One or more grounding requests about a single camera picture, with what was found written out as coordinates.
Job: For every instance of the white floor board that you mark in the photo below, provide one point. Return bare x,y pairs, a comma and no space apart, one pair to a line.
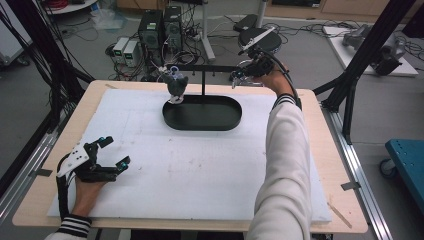
346,55

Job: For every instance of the white power supply unit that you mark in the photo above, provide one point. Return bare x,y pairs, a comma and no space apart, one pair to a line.
131,53
119,49

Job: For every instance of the blue cart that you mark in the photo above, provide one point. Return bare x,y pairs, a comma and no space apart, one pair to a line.
408,166

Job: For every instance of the aluminium rail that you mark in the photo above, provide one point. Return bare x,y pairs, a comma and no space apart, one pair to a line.
353,160
28,163

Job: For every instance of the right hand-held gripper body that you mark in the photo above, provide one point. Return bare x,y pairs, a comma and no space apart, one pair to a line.
260,65

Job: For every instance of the person's left hand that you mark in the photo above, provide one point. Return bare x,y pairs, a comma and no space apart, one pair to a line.
85,196

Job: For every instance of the white foam mat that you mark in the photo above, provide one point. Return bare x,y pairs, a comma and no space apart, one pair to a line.
173,180

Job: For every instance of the person's right hand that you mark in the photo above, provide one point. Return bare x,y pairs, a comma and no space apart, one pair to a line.
276,81

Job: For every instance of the black round stool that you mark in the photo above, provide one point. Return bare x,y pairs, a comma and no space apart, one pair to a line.
274,41

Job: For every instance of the grey tape piece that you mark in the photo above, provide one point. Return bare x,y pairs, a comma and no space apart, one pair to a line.
40,172
350,186

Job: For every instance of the clear plastic bag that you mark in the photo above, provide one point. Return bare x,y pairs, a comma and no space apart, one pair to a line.
108,18

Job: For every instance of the black metal frame post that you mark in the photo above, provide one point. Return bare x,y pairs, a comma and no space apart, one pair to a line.
366,50
43,43

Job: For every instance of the grey robot device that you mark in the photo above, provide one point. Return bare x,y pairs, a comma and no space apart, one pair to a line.
386,53

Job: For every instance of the black flat case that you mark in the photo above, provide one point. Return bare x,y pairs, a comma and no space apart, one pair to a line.
245,22

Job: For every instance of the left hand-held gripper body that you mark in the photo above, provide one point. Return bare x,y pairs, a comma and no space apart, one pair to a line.
90,170

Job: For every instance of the wooden stick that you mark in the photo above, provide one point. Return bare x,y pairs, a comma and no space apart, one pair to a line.
339,215

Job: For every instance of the black computer tower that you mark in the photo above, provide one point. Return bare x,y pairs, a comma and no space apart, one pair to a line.
173,28
150,33

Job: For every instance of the black hanger stand with tray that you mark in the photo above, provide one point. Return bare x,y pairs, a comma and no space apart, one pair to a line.
201,115

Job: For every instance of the white stand leg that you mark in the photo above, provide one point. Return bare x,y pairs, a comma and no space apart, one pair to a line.
206,33

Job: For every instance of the round white table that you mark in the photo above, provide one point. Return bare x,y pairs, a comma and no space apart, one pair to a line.
71,7

